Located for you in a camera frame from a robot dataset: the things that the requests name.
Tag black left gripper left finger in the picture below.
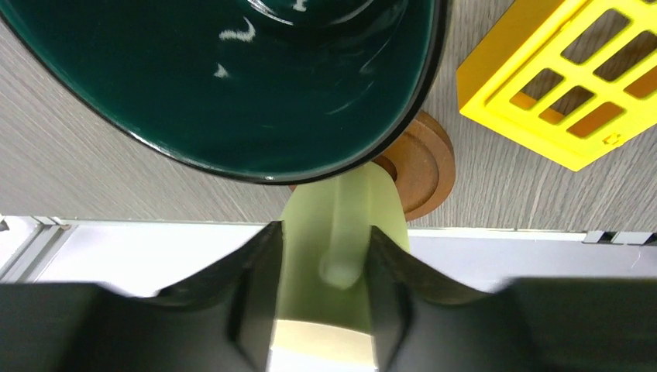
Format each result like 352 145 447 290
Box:
1 222 284 371

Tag dark green mug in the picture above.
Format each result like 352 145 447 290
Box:
1 1 452 185

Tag yellow toy block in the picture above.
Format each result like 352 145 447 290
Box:
456 1 656 171

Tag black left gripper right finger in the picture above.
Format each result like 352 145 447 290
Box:
365 227 656 371

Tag light green mug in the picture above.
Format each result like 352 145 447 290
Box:
272 163 409 371

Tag grooved wooden coaster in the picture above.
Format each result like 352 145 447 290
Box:
288 110 457 222

